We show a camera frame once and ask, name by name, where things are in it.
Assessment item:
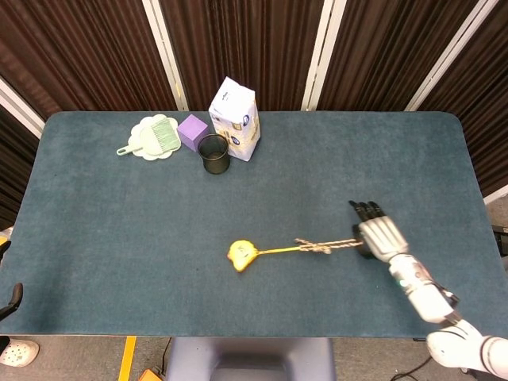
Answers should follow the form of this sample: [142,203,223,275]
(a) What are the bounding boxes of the white purple tissue pack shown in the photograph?
[208,76,262,163]

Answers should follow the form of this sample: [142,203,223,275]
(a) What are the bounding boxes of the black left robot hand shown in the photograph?
[0,239,24,322]

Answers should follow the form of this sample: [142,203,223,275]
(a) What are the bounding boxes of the black mesh pen cup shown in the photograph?
[198,133,230,175]

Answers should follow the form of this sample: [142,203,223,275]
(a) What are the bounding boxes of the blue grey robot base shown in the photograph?
[164,337,337,381]

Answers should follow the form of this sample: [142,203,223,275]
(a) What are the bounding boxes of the pale green mini brush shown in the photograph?
[149,120,180,151]

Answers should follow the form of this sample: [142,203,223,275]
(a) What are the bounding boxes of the black floor cable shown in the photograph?
[391,355,434,381]
[157,337,173,374]

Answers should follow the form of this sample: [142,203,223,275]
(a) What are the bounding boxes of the purple foam cube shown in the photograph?
[176,114,210,153]

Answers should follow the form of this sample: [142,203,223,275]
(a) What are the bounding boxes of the brown pleated screen panel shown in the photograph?
[0,0,179,120]
[0,106,40,231]
[419,0,508,199]
[157,0,325,112]
[317,0,479,112]

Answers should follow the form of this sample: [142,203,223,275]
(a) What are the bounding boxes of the black equipment stand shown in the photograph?
[491,223,508,260]

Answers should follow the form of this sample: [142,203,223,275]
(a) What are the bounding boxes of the orange floor pedal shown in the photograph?
[138,368,168,381]

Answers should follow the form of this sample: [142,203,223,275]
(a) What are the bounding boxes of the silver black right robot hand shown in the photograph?
[348,199,410,264]

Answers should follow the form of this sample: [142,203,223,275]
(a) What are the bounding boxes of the white perforated clog shoe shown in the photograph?
[0,338,40,368]

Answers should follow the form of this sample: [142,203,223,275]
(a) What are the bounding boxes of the white screen frame post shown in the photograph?
[0,77,45,140]
[141,0,190,112]
[300,0,347,112]
[403,0,499,112]
[483,185,508,206]

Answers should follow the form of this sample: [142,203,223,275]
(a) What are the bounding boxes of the yellow floor tape strip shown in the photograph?
[117,336,138,381]

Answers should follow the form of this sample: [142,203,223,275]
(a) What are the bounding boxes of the beige braided rope loop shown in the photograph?
[294,237,360,256]

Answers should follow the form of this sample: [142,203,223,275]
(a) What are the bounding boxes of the white flower-shaped tray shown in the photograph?
[129,114,183,162]

